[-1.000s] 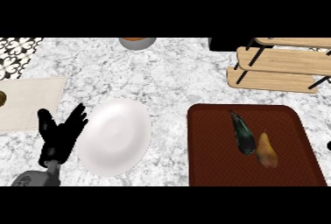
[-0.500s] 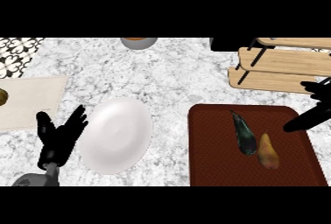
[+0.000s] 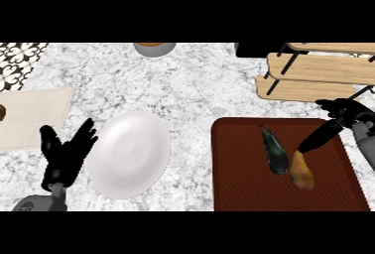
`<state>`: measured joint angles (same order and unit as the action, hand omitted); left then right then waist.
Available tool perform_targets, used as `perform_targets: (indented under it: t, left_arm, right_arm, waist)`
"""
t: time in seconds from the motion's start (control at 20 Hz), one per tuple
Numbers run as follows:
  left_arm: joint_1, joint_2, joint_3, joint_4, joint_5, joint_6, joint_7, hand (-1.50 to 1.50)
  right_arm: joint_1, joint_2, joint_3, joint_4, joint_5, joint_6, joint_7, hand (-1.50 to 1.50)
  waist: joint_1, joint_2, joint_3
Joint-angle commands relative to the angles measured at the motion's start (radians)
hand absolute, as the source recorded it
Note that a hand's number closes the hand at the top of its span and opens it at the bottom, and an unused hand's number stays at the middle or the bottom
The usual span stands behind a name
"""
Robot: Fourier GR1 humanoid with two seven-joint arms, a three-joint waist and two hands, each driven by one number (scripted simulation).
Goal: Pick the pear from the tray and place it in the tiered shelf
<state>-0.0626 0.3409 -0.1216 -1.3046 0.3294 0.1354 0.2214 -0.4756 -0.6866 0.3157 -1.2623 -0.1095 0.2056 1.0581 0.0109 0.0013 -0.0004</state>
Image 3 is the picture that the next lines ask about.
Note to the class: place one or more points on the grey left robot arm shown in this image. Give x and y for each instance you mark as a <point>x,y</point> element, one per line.
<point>46,200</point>

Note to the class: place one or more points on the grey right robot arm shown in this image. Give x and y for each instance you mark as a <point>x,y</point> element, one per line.
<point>366,139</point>

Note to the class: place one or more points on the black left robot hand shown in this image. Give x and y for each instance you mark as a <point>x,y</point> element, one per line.
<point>65,155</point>

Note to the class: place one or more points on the brown round item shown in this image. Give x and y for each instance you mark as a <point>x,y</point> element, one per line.
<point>2,112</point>

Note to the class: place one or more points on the grey pot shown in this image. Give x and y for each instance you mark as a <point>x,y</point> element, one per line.
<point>154,49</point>

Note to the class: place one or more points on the white oval plate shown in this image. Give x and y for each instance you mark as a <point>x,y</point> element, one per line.
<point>130,154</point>

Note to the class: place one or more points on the yellow-orange pear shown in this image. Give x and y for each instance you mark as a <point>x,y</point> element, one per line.
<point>300,172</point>

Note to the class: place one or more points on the black and white patterned tile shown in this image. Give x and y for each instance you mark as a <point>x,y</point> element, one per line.
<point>18,63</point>

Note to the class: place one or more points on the wooden tiered shelf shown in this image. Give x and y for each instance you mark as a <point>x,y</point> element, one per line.
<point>318,71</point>

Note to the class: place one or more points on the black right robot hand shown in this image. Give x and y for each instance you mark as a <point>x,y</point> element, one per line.
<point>337,120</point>

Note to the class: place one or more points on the beige placemat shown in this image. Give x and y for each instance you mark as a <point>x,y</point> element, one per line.
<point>31,115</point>

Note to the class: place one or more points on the dark green vegetable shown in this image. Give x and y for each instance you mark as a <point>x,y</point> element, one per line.
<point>275,152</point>

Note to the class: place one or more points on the black appliance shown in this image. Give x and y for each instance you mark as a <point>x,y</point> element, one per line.
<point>256,49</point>

